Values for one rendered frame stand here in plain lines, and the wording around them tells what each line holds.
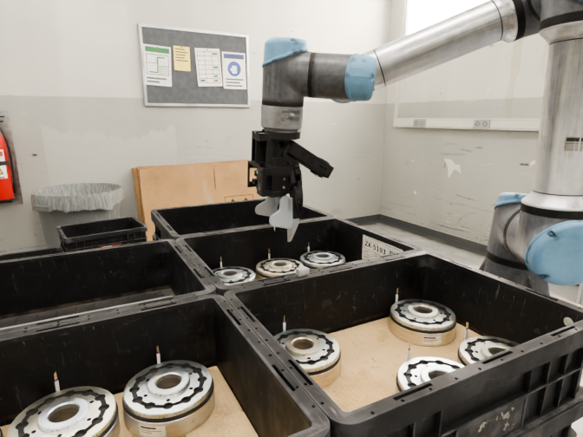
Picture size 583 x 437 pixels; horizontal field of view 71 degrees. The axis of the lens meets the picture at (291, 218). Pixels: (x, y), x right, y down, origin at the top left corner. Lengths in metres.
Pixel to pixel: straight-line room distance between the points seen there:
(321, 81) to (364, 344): 0.43
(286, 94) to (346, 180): 3.72
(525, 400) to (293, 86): 0.55
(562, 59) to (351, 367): 0.56
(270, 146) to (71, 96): 2.84
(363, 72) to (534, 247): 0.40
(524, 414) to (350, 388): 0.20
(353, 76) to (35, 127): 2.98
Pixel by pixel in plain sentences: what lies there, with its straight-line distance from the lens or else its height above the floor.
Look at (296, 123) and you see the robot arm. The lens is 0.74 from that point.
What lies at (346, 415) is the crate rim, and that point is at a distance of 0.38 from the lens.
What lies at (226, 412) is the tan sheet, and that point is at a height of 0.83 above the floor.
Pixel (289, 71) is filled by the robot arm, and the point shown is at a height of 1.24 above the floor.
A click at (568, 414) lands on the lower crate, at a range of 0.65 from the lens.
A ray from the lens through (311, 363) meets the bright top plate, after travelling 0.56.
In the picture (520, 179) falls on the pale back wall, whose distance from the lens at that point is 3.69.
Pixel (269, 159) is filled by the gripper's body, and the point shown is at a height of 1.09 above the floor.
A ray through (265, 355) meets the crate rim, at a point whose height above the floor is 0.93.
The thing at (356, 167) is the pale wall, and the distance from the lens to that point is 4.47.
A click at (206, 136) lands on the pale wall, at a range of 3.66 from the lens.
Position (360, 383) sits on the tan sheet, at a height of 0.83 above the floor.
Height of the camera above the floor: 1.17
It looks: 14 degrees down
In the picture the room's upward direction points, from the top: straight up
